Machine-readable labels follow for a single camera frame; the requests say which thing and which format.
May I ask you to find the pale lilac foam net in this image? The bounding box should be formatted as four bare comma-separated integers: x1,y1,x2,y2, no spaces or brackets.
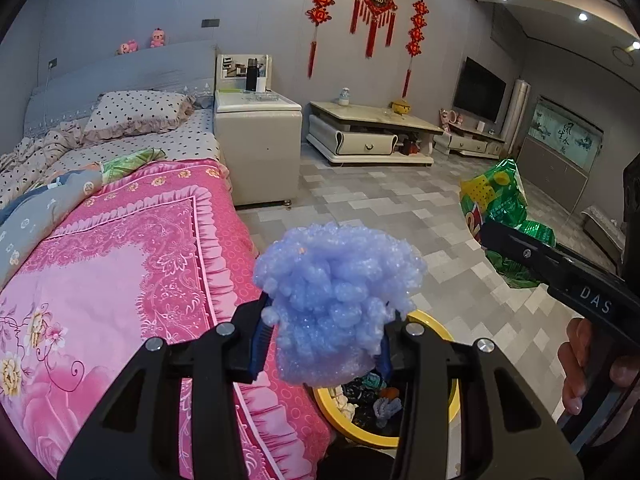
372,395,403,428

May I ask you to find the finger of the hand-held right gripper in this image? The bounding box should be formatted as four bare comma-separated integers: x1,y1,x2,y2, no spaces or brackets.
479,220,568,291

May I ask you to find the white standing air conditioner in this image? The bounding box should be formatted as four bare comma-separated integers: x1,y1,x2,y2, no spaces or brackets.
502,79,532,143

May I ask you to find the grey patterned bench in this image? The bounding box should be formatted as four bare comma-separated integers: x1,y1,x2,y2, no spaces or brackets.
582,205,626,261

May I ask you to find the green leaf print cloth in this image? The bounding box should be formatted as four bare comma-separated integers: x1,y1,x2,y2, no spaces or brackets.
102,149,168,181

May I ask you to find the beige polka dot quilt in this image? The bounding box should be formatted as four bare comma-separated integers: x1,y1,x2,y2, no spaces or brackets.
0,127,88,196

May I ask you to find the black plastic bag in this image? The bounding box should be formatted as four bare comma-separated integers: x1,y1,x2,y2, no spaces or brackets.
340,377,381,406

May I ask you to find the cream television stand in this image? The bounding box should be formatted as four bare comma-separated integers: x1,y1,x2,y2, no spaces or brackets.
434,125,508,158

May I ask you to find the person's right hand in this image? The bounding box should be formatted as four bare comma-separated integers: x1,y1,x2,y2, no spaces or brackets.
556,316,640,415

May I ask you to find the grey upholstered bed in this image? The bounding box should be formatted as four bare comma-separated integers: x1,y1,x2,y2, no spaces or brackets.
24,40,218,136

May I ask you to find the yellow round waste bin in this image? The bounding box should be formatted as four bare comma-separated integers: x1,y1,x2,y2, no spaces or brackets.
311,309,462,451

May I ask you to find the grey flower print quilt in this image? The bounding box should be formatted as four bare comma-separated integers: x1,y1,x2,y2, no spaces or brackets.
0,169,103,286

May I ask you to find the cream coffee table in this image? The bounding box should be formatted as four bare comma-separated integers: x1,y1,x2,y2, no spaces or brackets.
305,101,445,166

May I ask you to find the pink floral blanket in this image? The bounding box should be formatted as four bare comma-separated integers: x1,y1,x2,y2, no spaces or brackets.
0,157,333,480

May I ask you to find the bluish fluffy foam net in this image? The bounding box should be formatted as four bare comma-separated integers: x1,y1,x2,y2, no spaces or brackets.
252,220,427,388

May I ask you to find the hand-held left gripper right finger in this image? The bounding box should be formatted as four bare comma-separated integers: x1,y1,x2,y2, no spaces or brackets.
372,317,586,480

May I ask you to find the wall television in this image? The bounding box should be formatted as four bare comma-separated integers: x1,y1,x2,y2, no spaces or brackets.
452,56,507,123

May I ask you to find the beige nightstand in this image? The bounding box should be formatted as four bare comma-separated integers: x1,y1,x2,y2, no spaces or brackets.
214,53,303,207

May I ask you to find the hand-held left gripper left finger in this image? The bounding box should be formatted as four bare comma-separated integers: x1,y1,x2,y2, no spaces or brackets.
57,292,273,480

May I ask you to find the green snack bag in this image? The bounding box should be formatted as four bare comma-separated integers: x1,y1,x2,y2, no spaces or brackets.
459,157,557,289

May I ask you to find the polka dot frilled pillow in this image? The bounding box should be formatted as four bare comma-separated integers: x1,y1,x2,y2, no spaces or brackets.
82,91,196,147

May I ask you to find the fish tank cabinet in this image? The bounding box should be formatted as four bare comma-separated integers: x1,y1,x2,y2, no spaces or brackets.
517,94,604,221

